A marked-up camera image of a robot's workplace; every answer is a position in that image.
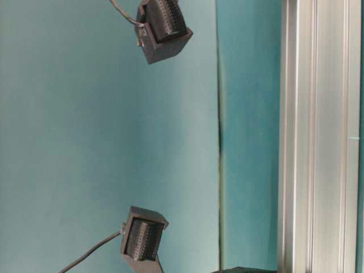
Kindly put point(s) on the silver aluminium rail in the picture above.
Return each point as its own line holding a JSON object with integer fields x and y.
{"x": 319, "y": 138}

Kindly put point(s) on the teal table cloth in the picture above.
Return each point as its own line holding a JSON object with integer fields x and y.
{"x": 89, "y": 129}

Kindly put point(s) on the black base plate corner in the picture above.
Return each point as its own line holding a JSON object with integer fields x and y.
{"x": 244, "y": 270}

